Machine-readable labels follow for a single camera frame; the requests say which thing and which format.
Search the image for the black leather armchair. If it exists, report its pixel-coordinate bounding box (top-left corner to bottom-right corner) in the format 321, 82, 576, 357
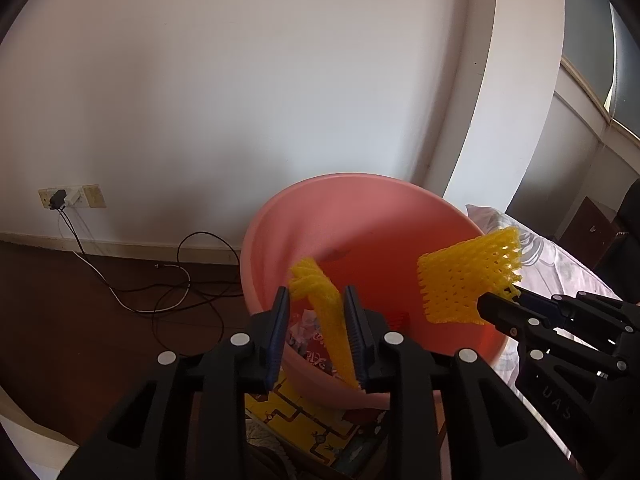
592, 178, 640, 306

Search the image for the beige wall socket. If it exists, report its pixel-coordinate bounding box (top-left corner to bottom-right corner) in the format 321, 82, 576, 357
38, 184, 107, 209

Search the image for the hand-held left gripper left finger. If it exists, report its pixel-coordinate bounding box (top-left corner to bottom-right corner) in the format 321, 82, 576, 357
57, 285, 292, 480

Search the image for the white cable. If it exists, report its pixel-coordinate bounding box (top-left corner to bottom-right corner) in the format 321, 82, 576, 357
59, 210, 191, 314

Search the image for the silver foil wrapper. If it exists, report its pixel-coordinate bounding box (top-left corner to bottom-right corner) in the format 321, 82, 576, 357
286, 310, 326, 351

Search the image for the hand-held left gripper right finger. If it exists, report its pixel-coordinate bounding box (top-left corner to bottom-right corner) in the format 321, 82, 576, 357
342, 285, 576, 480

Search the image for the pink plastic basin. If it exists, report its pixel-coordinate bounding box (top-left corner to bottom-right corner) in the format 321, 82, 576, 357
240, 172, 511, 409

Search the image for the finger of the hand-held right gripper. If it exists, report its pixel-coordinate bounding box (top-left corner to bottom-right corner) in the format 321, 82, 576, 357
477, 292, 551, 346
517, 287, 640, 346

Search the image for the yellow printed box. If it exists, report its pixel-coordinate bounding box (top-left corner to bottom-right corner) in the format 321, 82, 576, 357
245, 370, 391, 476

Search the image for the black cable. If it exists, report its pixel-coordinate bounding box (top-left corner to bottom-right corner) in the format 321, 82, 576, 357
59, 207, 251, 356

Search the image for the frosted glass window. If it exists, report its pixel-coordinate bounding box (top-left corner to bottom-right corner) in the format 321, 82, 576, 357
552, 0, 640, 141

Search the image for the brown wooden cabinet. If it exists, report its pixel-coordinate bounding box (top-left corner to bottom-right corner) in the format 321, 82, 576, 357
552, 196, 628, 272

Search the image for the yellow foam net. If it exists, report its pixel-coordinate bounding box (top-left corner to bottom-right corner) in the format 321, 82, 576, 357
289, 257, 362, 390
417, 226, 523, 326

